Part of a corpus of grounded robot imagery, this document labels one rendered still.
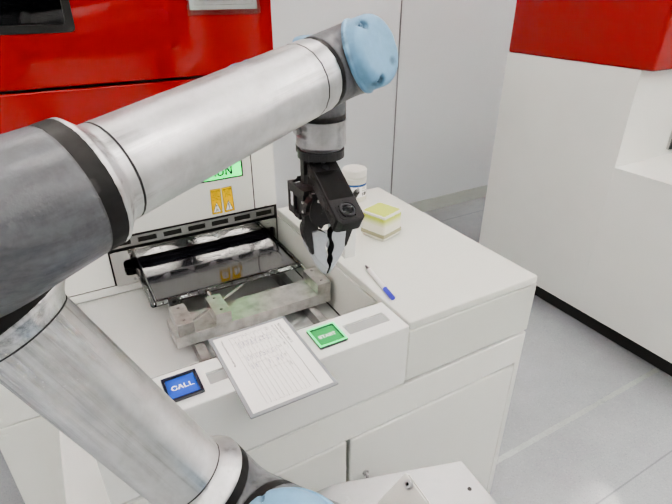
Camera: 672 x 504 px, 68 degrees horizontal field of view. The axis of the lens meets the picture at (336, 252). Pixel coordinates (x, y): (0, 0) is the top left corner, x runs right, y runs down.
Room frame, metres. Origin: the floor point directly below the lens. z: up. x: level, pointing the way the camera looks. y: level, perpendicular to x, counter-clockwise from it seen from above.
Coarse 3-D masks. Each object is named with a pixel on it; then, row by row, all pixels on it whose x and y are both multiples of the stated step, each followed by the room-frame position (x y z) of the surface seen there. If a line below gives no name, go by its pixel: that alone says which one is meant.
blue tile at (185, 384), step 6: (192, 372) 0.62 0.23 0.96; (180, 378) 0.61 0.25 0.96; (186, 378) 0.61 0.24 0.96; (192, 378) 0.61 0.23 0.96; (168, 384) 0.60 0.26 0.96; (174, 384) 0.60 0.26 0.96; (180, 384) 0.60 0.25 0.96; (186, 384) 0.60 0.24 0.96; (192, 384) 0.60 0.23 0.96; (198, 384) 0.60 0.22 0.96; (168, 390) 0.58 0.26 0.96; (174, 390) 0.58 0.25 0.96; (180, 390) 0.58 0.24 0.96; (186, 390) 0.58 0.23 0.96; (192, 390) 0.58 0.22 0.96; (174, 396) 0.57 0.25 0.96
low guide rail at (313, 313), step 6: (276, 276) 1.13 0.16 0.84; (282, 276) 1.12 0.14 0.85; (282, 282) 1.10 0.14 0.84; (288, 282) 1.09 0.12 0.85; (306, 312) 0.98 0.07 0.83; (312, 312) 0.95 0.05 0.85; (318, 312) 0.95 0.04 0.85; (312, 318) 0.95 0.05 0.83; (318, 318) 0.93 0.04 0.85; (324, 318) 0.93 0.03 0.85
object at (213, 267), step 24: (216, 240) 1.23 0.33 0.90; (240, 240) 1.23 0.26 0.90; (264, 240) 1.23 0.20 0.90; (144, 264) 1.09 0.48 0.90; (168, 264) 1.09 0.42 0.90; (192, 264) 1.09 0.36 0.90; (216, 264) 1.09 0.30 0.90; (240, 264) 1.09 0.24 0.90; (264, 264) 1.09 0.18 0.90; (288, 264) 1.09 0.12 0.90; (168, 288) 0.98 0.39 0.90; (192, 288) 0.98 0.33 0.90
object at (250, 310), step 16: (288, 288) 1.01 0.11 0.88; (304, 288) 1.01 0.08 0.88; (240, 304) 0.94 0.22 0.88; (256, 304) 0.94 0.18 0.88; (272, 304) 0.94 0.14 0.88; (288, 304) 0.94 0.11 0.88; (304, 304) 0.96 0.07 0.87; (208, 320) 0.88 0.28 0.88; (240, 320) 0.89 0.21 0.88; (256, 320) 0.91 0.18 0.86; (176, 336) 0.83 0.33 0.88; (192, 336) 0.84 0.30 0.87; (208, 336) 0.85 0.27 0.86
